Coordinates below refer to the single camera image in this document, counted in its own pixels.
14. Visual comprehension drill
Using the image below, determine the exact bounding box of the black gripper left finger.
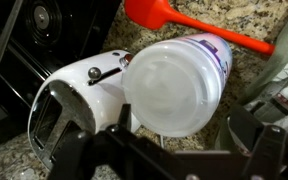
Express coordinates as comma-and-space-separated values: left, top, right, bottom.
47, 103, 185, 180

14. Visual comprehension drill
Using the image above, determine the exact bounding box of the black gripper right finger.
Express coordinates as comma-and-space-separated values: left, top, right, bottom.
227, 103, 288, 180

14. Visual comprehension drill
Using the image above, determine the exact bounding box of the white wipes canister blue label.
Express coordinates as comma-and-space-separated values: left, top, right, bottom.
121, 32, 234, 139

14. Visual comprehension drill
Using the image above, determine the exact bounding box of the white two-slot toaster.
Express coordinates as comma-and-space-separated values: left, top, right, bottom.
27, 49, 142, 172

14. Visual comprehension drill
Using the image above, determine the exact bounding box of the black electric stove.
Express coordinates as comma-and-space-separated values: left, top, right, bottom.
0, 0, 122, 152

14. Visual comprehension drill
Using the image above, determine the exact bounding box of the red silicone spatula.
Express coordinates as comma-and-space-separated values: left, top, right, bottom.
123, 0, 276, 57

